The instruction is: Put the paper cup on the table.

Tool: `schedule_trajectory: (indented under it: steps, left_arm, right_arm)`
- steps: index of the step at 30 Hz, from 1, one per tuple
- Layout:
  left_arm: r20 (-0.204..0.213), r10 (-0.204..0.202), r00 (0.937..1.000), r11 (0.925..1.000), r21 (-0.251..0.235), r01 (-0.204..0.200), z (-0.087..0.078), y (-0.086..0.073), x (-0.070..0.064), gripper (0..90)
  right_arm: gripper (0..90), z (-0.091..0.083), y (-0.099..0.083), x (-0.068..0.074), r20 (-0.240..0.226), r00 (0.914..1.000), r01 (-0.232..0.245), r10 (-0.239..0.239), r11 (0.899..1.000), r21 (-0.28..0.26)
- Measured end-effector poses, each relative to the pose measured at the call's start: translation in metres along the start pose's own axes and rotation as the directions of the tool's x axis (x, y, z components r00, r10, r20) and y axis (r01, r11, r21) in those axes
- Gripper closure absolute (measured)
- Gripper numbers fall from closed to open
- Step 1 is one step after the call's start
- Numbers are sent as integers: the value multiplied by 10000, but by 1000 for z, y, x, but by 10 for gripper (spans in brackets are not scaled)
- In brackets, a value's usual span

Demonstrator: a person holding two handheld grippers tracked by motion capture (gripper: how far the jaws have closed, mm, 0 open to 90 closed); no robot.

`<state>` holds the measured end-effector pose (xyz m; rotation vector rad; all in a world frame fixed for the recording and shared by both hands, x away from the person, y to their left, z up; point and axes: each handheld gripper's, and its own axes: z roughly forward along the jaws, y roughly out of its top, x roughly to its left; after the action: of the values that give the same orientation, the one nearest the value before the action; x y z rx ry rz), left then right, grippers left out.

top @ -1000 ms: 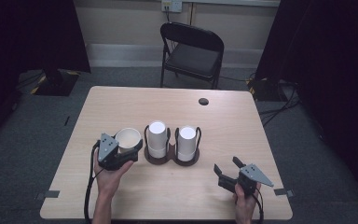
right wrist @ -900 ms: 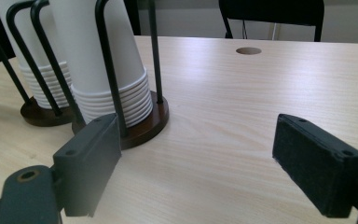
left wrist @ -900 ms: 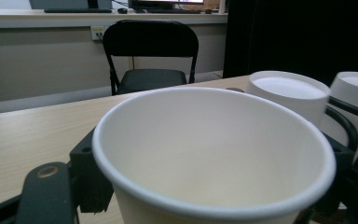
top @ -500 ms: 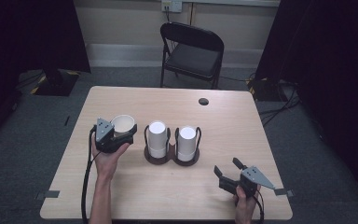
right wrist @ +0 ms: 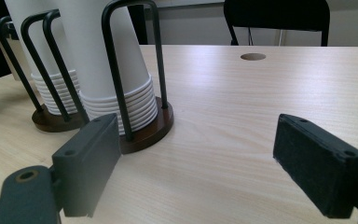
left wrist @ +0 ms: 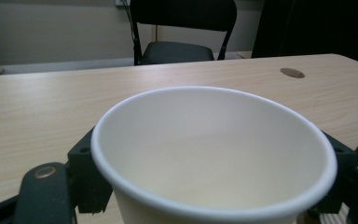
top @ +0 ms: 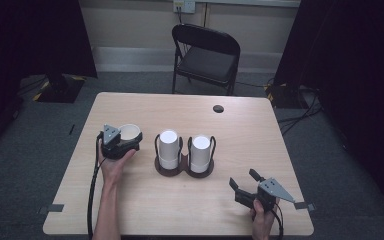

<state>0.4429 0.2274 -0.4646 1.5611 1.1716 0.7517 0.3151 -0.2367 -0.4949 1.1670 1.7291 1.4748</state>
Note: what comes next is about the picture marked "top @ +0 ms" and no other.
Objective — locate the single white paper cup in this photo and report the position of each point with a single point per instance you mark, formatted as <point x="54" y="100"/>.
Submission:
<point x="129" y="130"/>

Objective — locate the black folding chair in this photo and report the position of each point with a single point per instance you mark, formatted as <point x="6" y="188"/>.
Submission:
<point x="206" y="63"/>

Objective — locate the black curtain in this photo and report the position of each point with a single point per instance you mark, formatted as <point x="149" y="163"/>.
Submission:
<point x="356" y="66"/>
<point x="30" y="36"/>

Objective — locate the black stand base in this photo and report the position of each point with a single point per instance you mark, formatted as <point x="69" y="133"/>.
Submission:
<point x="60" y="90"/>

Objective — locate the person's right hand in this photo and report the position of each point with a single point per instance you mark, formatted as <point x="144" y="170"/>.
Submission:
<point x="263" y="221"/>

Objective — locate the white wall socket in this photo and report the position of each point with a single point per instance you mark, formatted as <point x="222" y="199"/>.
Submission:
<point x="184" y="6"/>

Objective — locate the grey tape strip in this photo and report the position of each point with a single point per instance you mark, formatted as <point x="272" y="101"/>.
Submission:
<point x="305" y="206"/>
<point x="55" y="208"/>

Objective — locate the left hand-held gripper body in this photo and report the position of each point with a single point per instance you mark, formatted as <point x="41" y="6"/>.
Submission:
<point x="111" y="148"/>

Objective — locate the person's left hand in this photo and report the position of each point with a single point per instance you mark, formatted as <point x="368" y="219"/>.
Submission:
<point x="113" y="170"/>

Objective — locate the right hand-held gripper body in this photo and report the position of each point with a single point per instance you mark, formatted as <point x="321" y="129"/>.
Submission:
<point x="270" y="191"/>

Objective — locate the small black floor object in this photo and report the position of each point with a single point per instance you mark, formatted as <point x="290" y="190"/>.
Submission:
<point x="72" y="129"/>

